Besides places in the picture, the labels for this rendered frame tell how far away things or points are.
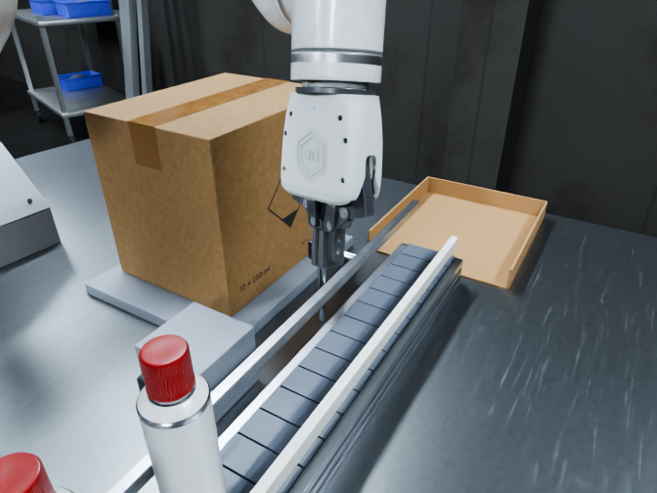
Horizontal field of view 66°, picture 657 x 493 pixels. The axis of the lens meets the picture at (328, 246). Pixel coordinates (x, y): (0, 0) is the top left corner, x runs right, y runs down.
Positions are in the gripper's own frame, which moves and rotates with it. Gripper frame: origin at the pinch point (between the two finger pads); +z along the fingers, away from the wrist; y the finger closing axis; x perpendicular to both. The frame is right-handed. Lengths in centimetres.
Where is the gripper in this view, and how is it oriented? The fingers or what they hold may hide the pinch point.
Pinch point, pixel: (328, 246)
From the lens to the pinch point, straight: 52.2
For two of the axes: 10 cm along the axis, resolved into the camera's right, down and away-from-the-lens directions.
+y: 6.9, 2.3, -6.9
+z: -0.4, 9.6, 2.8
